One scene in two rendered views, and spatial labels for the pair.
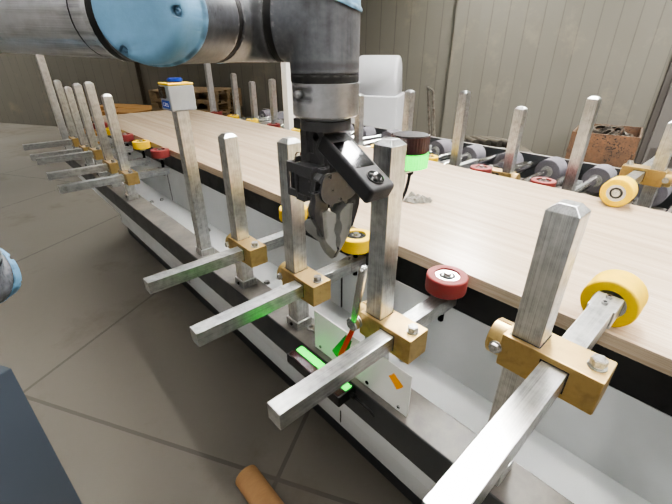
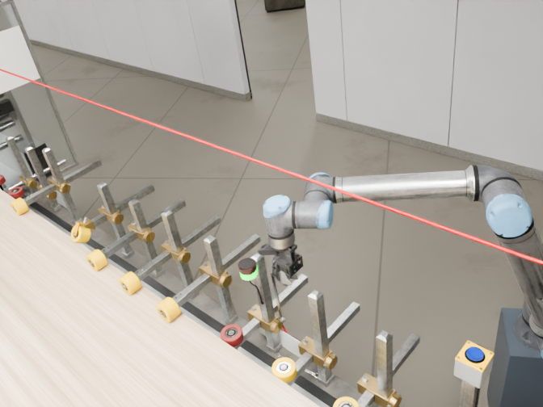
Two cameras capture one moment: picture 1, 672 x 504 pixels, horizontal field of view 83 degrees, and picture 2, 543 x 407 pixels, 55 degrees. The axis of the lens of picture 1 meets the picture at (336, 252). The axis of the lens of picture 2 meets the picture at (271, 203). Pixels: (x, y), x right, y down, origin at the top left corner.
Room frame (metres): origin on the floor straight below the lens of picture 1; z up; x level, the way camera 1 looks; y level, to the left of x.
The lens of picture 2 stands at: (1.93, 0.00, 2.33)
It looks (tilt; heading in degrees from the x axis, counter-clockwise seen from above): 35 degrees down; 180
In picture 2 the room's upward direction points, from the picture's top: 9 degrees counter-clockwise
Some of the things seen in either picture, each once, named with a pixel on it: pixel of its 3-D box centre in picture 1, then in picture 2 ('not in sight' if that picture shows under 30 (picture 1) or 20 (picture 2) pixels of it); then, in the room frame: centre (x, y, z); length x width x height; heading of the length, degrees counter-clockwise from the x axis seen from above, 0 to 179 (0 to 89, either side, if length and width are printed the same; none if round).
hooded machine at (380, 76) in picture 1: (377, 115); not in sight; (4.74, -0.49, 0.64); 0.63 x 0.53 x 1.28; 163
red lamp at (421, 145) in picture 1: (410, 142); (247, 266); (0.60, -0.11, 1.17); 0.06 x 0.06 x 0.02
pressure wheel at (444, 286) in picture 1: (443, 296); (233, 341); (0.64, -0.22, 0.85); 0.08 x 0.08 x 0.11
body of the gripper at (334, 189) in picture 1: (322, 161); (285, 256); (0.56, 0.02, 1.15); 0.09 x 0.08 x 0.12; 43
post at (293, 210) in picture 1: (295, 248); (321, 342); (0.75, 0.09, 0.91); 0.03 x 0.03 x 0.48; 43
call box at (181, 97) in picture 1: (177, 97); (473, 365); (1.13, 0.44, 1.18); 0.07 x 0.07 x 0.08; 43
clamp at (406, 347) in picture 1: (389, 327); (264, 320); (0.55, -0.10, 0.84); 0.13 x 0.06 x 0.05; 43
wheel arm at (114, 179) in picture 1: (118, 179); not in sight; (1.61, 0.94, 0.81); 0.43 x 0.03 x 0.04; 133
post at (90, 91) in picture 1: (102, 136); not in sight; (1.85, 1.11, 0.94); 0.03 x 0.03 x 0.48; 43
